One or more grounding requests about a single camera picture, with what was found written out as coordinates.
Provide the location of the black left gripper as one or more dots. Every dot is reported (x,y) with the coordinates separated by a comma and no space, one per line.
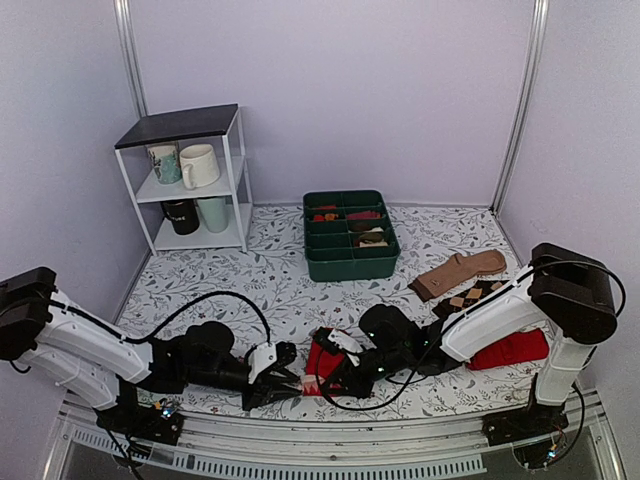
(268,386)

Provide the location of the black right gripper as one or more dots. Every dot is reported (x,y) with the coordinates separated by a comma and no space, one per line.
(354,387)

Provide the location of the red and cream sock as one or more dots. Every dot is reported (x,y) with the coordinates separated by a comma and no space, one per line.
(320,364)

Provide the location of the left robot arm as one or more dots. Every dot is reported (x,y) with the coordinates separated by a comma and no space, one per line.
(41,327)

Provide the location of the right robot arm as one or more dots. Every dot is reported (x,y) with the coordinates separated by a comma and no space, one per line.
(570,291)

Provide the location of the rolled socks in bin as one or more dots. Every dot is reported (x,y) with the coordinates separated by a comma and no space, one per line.
(362,224)

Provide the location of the green divided storage bin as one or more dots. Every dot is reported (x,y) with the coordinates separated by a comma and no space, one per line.
(333,258)

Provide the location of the black argyle sock pair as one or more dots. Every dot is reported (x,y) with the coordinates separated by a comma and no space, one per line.
(466,298)

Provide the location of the tan ribbed sock pair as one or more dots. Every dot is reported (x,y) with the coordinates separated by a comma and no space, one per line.
(455,271)

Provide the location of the folded red sock pair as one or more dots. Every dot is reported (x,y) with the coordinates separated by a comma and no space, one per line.
(514,349)

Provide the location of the mint green mug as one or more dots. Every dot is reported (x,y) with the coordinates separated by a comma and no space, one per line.
(214,213)

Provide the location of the black mug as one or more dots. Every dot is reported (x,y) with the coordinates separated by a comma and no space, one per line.
(182,215)

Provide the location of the white ceramic mug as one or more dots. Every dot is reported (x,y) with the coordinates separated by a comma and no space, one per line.
(199,166)

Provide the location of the white shelf unit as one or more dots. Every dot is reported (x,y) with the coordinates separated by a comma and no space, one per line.
(221,126)

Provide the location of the floral teal mug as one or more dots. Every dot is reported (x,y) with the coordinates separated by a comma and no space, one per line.
(165,162)

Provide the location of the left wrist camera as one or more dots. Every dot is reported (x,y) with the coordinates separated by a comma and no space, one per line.
(260,359)

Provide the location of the aluminium front rail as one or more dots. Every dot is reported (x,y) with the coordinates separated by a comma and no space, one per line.
(224,447)

